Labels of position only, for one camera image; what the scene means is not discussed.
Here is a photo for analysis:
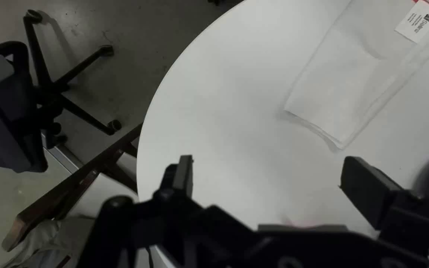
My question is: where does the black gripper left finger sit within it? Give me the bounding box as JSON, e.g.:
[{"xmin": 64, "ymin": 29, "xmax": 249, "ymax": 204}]
[{"xmin": 159, "ymin": 154, "xmax": 194, "ymax": 198}]

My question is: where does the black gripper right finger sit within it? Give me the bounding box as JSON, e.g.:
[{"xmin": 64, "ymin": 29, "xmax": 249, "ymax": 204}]
[{"xmin": 340, "ymin": 156, "xmax": 408, "ymax": 229}]

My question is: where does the white and red towel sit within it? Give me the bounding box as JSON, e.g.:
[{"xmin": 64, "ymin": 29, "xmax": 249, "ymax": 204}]
[{"xmin": 285, "ymin": 0, "xmax": 429, "ymax": 147}]

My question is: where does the black office chair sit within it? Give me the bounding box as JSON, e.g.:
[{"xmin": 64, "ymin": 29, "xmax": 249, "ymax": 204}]
[{"xmin": 0, "ymin": 9, "xmax": 121, "ymax": 172}]

